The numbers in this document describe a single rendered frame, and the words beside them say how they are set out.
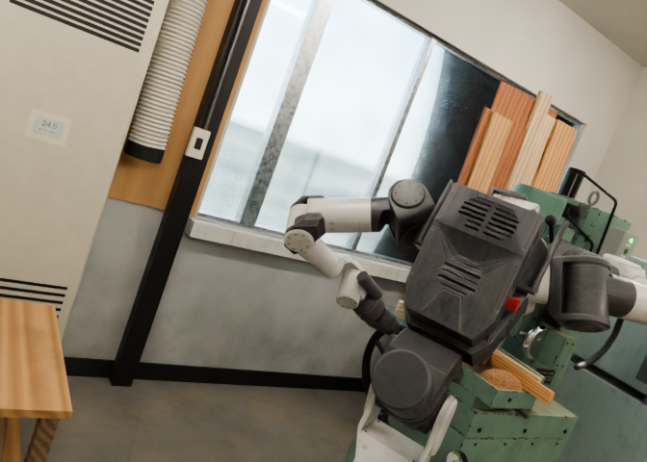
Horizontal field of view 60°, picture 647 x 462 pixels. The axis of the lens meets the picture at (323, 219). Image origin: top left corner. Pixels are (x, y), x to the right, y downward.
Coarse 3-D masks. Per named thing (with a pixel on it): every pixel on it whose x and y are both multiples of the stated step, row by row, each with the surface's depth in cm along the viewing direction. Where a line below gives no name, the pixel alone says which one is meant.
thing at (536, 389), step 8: (496, 360) 186; (504, 360) 184; (496, 368) 185; (504, 368) 183; (512, 368) 181; (520, 376) 178; (528, 376) 176; (528, 384) 175; (536, 384) 173; (536, 392) 172; (544, 392) 170; (552, 392) 169; (544, 400) 169
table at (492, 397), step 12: (396, 312) 210; (396, 336) 191; (468, 372) 175; (480, 372) 175; (468, 384) 174; (480, 384) 171; (480, 396) 170; (492, 396) 166; (504, 396) 168; (516, 396) 171; (528, 396) 174; (516, 408) 174; (528, 408) 177
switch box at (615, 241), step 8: (608, 232) 194; (616, 232) 191; (624, 232) 189; (608, 240) 193; (616, 240) 191; (624, 240) 190; (608, 248) 192; (616, 248) 190; (624, 248) 192; (632, 248) 194; (600, 256) 194
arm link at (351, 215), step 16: (320, 208) 140; (336, 208) 139; (352, 208) 139; (368, 208) 138; (304, 224) 138; (320, 224) 139; (336, 224) 140; (352, 224) 139; (368, 224) 139; (288, 240) 141; (304, 240) 141
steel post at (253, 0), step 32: (256, 0) 239; (224, 32) 242; (224, 64) 239; (224, 96) 245; (192, 128) 248; (192, 160) 246; (192, 192) 251; (160, 224) 254; (160, 256) 253; (160, 288) 257; (128, 320) 260; (128, 352) 259; (128, 384) 264
